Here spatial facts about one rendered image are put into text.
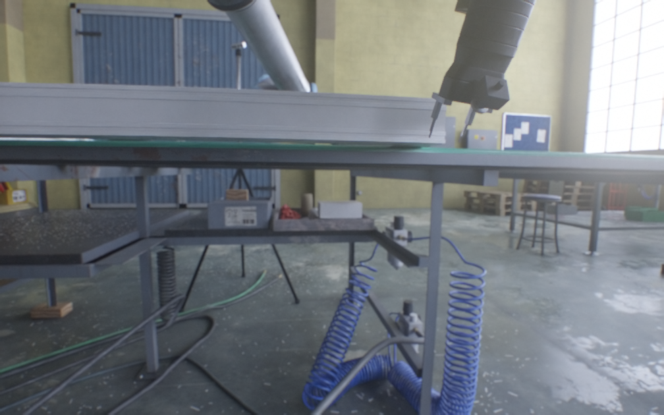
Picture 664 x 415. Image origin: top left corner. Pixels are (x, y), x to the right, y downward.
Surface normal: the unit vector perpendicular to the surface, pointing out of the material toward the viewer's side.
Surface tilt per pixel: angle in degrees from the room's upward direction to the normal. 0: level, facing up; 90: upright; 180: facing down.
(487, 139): 90
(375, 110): 90
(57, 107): 90
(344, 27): 90
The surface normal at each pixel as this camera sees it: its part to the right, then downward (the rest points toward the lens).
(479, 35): -0.68, 0.25
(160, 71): 0.14, 0.11
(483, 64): 0.06, 0.62
